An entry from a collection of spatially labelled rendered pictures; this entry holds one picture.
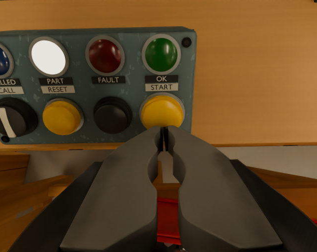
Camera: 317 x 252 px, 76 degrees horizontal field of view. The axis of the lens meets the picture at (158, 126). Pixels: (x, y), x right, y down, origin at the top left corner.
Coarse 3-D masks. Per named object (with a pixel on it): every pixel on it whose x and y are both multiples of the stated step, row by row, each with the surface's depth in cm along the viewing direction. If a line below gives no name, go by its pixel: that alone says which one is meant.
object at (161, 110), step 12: (156, 96) 14; (168, 96) 14; (144, 108) 14; (156, 108) 13; (168, 108) 13; (180, 108) 14; (144, 120) 14; (156, 120) 14; (168, 120) 14; (180, 120) 14
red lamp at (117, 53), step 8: (96, 40) 12; (104, 40) 12; (96, 48) 12; (104, 48) 12; (112, 48) 12; (88, 56) 13; (96, 56) 12; (104, 56) 12; (112, 56) 12; (120, 56) 13; (96, 64) 13; (104, 64) 13; (112, 64) 13; (104, 72) 13
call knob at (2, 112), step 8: (0, 104) 13; (8, 104) 13; (16, 104) 14; (0, 112) 13; (8, 112) 13; (16, 112) 13; (24, 112) 14; (0, 120) 13; (8, 120) 13; (16, 120) 14; (24, 120) 14; (32, 120) 14; (0, 128) 14; (8, 128) 14; (16, 128) 14; (24, 128) 14; (8, 136) 14; (16, 136) 14
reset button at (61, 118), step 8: (56, 104) 13; (64, 104) 13; (48, 112) 13; (56, 112) 13; (64, 112) 13; (72, 112) 14; (48, 120) 14; (56, 120) 13; (64, 120) 14; (72, 120) 14; (48, 128) 14; (56, 128) 14; (64, 128) 14; (72, 128) 14
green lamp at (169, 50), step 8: (152, 40) 12; (160, 40) 12; (168, 40) 12; (152, 48) 12; (160, 48) 12; (168, 48) 12; (152, 56) 12; (160, 56) 12; (168, 56) 12; (176, 56) 13; (152, 64) 13; (160, 64) 13; (168, 64) 13
